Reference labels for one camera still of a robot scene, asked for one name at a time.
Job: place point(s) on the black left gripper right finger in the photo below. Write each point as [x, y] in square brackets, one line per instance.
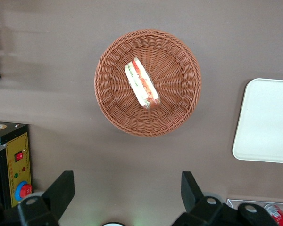
[191, 190]

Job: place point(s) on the round brown wicker basket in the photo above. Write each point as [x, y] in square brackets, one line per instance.
[174, 77]

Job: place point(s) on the triangle sandwich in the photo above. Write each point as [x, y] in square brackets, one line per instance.
[142, 83]

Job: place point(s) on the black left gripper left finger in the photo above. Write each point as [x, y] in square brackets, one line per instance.
[59, 190]

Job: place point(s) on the black food warmer yellow panel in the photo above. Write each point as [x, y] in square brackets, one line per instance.
[16, 143]

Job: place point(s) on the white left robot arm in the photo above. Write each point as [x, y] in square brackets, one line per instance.
[115, 224]

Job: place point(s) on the clear acrylic bottle rack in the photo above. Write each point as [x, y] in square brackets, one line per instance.
[250, 202]

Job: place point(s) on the cream rectangular plastic tray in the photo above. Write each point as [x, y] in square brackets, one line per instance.
[266, 120]

